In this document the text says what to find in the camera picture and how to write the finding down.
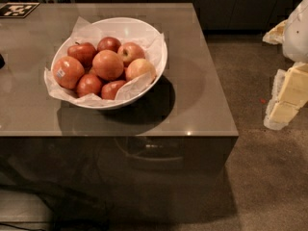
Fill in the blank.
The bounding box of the dark red back apple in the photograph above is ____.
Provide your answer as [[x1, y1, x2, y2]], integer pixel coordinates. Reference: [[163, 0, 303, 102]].
[[97, 37, 121, 52]]

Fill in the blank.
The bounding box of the pale yellow-red right apple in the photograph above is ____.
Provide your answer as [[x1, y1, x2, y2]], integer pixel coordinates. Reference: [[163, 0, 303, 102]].
[[125, 59, 156, 81]]

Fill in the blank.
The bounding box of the red front centre apple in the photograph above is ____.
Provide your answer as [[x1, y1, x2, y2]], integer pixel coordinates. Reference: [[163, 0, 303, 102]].
[[101, 80, 126, 100]]

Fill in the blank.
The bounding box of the white paper liner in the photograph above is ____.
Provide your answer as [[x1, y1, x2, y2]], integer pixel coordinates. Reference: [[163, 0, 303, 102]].
[[43, 15, 166, 108]]

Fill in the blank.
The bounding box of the grey coffee table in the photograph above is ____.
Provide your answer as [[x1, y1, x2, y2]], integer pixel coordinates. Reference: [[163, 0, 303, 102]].
[[0, 4, 238, 225]]

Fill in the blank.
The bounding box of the large orange-red apple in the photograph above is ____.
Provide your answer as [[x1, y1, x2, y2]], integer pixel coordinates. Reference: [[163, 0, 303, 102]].
[[91, 50, 124, 81]]

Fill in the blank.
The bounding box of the white bowl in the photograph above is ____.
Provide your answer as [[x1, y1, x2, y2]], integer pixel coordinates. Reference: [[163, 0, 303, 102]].
[[50, 16, 168, 111]]

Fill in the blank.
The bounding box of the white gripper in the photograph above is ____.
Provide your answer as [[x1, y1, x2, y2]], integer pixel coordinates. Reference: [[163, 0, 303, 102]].
[[263, 0, 308, 130]]

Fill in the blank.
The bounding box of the apple with sticker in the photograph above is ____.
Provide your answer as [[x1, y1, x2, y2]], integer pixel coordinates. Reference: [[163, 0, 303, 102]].
[[52, 56, 85, 90]]

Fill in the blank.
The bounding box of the black white fiducial marker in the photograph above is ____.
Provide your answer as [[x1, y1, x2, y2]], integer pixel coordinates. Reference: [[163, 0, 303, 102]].
[[0, 2, 39, 18]]

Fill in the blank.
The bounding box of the red-yellow back right apple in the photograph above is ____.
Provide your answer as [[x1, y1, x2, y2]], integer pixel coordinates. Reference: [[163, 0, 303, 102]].
[[117, 42, 145, 66]]

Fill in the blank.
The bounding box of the black object at table edge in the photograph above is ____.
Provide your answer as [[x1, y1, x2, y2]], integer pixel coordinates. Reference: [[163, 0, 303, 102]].
[[0, 54, 6, 69]]

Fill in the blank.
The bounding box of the dark red apple with stem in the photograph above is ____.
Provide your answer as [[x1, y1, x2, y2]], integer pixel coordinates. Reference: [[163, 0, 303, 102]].
[[67, 42, 97, 68]]

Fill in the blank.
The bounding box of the red front left apple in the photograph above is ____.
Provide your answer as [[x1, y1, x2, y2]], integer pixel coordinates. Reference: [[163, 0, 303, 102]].
[[76, 74, 103, 97]]

